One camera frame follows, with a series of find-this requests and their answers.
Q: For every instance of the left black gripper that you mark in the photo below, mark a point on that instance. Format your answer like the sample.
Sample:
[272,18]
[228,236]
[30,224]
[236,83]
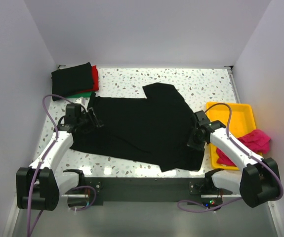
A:
[95,122]

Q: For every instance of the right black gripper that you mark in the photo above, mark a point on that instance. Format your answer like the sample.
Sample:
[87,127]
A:
[198,146]

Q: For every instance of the black t shirt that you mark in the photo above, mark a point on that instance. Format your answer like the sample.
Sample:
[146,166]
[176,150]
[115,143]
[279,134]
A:
[154,129]
[69,81]

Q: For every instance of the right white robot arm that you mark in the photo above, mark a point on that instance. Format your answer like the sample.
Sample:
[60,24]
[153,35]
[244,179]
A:
[257,181]

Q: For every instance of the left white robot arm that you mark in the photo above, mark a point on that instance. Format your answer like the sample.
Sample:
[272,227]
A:
[37,186]

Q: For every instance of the folded green t shirt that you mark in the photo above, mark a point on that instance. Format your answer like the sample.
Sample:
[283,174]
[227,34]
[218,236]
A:
[86,94]

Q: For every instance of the folded black t shirt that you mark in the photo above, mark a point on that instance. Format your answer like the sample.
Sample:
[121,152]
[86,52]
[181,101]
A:
[69,81]

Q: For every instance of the yellow plastic tray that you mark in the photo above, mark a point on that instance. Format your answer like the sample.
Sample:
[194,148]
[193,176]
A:
[242,120]

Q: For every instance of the folded red t shirt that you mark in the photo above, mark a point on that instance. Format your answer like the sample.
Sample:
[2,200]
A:
[95,76]

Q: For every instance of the crumpled pink t shirt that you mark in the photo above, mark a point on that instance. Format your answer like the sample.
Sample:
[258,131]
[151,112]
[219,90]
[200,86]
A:
[257,141]

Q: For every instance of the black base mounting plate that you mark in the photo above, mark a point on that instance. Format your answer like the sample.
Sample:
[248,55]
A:
[151,189]

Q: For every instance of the aluminium frame rail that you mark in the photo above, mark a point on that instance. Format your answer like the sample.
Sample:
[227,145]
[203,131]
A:
[13,214]

